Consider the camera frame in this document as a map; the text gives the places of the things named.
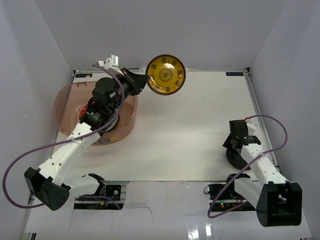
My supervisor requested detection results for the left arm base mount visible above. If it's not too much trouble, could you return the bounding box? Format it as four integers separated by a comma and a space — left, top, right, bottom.
73, 184, 127, 211

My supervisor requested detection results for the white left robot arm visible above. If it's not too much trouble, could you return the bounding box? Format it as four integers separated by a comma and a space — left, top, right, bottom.
24, 68, 150, 211

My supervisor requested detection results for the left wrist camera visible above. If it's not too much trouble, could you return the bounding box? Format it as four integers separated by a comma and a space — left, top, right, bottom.
97, 54, 124, 76

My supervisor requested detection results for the pink translucent plastic bin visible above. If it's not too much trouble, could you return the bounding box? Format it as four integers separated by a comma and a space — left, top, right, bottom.
53, 81, 138, 146

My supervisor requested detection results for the blue-green glazed plate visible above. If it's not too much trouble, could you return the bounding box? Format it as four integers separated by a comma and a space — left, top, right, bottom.
104, 116, 120, 133

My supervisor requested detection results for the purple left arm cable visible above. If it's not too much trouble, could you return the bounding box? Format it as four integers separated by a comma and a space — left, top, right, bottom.
2, 62, 125, 210

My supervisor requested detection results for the yellow patterned plate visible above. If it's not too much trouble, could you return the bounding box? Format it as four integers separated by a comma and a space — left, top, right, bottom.
145, 54, 187, 96

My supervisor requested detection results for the black plate near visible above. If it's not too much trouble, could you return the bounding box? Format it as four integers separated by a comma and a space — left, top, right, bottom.
226, 147, 248, 170

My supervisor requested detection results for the red plate with teal flower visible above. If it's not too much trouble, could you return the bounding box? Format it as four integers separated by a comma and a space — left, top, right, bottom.
78, 103, 93, 119

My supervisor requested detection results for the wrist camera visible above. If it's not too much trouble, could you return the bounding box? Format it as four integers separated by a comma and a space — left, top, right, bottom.
97, 54, 124, 76
245, 118, 258, 136

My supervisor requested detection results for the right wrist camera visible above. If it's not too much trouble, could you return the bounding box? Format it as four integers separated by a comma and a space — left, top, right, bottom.
245, 118, 258, 136

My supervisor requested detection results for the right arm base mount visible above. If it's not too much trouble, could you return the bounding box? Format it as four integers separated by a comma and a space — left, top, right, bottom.
203, 182, 255, 213

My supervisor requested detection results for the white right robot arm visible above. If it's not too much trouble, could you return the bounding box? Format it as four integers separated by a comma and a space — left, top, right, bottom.
223, 119, 302, 227

